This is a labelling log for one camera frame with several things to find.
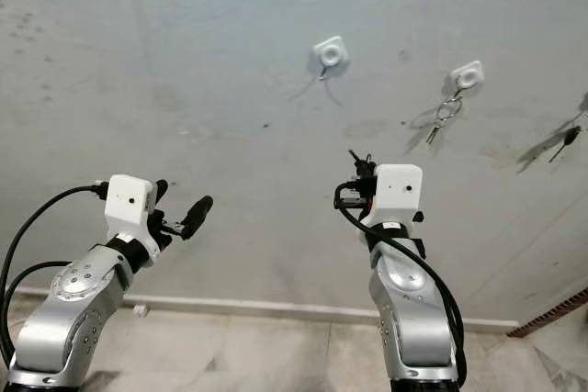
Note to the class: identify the brown floor drain grate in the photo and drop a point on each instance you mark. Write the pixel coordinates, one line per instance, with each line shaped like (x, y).
(551, 314)

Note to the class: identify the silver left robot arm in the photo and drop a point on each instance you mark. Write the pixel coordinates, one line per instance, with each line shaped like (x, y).
(69, 319)

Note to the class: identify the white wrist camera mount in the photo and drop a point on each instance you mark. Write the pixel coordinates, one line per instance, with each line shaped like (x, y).
(129, 204)
(397, 190)

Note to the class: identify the small white floor scrap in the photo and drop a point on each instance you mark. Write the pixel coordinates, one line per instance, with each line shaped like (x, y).
(140, 310)

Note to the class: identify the dark key on wall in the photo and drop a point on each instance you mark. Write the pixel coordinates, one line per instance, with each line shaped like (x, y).
(568, 140)

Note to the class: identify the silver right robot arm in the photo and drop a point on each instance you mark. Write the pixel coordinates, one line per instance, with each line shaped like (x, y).
(409, 319)

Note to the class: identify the white adhesive wall hook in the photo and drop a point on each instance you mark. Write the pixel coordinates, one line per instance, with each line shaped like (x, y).
(469, 75)
(331, 52)

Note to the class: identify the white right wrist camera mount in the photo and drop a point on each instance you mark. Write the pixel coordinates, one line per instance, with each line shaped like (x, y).
(397, 190)

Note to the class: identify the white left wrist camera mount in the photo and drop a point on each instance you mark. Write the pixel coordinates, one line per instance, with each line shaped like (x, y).
(129, 204)

